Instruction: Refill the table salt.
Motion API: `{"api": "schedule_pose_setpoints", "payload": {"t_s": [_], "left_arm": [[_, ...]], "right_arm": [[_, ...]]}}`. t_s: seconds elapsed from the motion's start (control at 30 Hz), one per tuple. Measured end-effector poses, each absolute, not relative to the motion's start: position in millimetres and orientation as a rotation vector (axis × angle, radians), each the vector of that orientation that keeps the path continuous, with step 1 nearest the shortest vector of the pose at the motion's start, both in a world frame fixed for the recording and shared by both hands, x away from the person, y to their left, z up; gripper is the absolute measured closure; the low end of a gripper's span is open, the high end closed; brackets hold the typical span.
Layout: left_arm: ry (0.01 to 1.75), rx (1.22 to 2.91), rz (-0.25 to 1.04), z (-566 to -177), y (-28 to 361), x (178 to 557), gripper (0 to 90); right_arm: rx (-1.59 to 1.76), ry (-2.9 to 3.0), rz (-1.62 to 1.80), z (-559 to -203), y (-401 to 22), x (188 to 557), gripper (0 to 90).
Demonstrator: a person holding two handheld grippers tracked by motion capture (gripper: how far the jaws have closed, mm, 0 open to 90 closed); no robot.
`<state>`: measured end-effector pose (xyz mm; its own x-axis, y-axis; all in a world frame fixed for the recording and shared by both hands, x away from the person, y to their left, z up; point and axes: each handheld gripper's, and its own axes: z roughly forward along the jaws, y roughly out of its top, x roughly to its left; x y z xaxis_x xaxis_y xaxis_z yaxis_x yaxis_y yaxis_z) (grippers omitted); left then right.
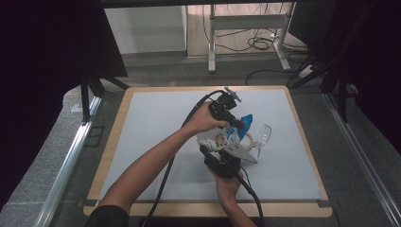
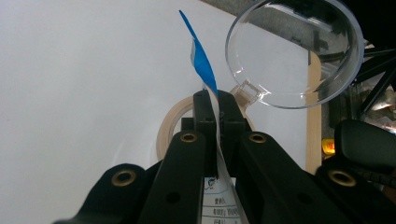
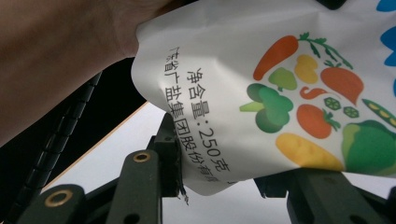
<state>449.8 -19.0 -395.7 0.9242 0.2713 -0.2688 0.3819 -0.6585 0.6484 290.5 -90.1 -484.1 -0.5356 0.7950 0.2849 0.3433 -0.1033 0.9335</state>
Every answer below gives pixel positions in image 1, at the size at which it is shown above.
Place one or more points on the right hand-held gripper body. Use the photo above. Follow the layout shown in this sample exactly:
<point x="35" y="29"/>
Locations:
<point x="223" y="165"/>

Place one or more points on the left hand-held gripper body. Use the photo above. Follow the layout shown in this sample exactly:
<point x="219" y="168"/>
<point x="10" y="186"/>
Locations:
<point x="222" y="107"/>

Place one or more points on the blue white milk carton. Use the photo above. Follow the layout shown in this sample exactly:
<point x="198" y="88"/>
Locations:
<point x="217" y="138"/>

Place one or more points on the clear glass pitcher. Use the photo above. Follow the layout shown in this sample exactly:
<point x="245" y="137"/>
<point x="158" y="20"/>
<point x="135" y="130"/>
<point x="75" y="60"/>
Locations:
<point x="263" y="134"/>

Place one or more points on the person's left hand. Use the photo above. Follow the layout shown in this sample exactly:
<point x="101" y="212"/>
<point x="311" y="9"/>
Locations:
<point x="203" y="121"/>

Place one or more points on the person's right hand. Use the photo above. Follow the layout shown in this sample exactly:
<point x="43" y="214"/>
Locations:
<point x="228" y="189"/>

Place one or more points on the wooden table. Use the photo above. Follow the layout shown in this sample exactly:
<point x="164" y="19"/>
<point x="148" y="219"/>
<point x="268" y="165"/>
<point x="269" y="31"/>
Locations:
<point x="195" y="209"/>

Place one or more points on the white power strip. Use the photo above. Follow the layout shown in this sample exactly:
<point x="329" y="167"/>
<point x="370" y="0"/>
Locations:
<point x="305" y="72"/>

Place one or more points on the black metal stand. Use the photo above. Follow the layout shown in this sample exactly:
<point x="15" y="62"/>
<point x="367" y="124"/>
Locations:
<point x="343" y="101"/>

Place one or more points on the white panel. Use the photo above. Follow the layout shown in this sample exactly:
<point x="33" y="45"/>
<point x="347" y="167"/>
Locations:
<point x="145" y="28"/>

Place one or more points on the person's dark clothing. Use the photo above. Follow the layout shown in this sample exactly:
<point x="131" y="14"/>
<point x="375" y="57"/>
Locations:
<point x="107" y="217"/>

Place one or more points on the black tripod stand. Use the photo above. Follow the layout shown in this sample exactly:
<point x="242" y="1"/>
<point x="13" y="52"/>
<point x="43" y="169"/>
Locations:
<point x="84" y="101"/>

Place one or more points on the black curtain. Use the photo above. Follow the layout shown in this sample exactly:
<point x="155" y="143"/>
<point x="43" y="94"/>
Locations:
<point x="378" y="47"/>
<point x="38" y="63"/>

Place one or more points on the white metal desk frame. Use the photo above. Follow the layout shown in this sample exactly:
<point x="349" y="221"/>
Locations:
<point x="249" y="22"/>

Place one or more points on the aluminium rail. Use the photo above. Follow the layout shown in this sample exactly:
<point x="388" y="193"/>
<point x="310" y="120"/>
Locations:
<point x="67" y="164"/>
<point x="362" y="160"/>

